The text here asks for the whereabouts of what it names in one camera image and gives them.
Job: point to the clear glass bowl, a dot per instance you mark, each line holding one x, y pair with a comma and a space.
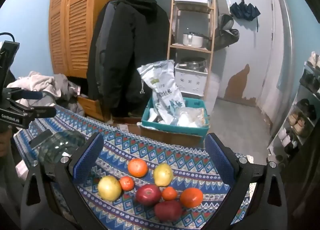
58, 145

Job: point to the blue patterned tablecloth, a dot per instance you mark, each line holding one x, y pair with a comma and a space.
155, 150

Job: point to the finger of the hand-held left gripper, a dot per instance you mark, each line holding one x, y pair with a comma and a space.
31, 94
43, 112

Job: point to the large orange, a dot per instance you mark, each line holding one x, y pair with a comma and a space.
137, 167
191, 197

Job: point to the navy umbrella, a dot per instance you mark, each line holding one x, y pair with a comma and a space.
245, 10

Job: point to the white pot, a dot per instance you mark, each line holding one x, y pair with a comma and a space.
192, 41

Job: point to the yellow-green pear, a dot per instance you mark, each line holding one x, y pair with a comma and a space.
163, 173

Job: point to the grey clothing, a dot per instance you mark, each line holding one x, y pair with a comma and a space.
67, 92

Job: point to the clear plastic bag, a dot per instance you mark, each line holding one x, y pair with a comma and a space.
192, 117

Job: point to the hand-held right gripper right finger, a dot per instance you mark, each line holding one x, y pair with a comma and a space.
220, 162

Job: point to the grey shoe rack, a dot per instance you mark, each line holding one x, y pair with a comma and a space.
297, 95

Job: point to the teal plastic bin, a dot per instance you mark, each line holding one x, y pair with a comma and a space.
172, 130

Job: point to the wooden louvered wardrobe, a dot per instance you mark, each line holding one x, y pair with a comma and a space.
75, 20

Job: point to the shoe rack with shoes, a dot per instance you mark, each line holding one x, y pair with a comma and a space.
300, 122

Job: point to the red apple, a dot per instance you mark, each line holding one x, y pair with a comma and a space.
167, 210
148, 194

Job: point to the yellow apple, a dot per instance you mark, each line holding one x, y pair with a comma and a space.
109, 188

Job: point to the cardboard box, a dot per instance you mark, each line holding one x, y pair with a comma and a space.
170, 140

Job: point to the wooden shelf rack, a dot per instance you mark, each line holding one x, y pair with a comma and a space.
172, 32

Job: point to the black coat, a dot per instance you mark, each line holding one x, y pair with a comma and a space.
125, 45

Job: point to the white rice bag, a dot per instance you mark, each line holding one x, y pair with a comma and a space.
160, 87

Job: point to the white door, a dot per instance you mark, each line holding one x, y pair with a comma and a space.
250, 52

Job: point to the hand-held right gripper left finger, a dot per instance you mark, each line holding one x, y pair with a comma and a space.
87, 161

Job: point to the grey bag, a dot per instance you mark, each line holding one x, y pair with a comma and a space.
226, 27

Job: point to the white patterned box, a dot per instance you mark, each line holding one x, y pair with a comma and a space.
190, 82

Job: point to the steel pot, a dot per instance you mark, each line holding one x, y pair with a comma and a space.
192, 63

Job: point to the wooden drawer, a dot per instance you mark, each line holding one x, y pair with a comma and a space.
92, 107

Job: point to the small tangerine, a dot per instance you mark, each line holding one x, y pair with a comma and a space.
126, 183
169, 193

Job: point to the white towel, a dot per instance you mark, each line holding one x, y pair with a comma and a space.
37, 82

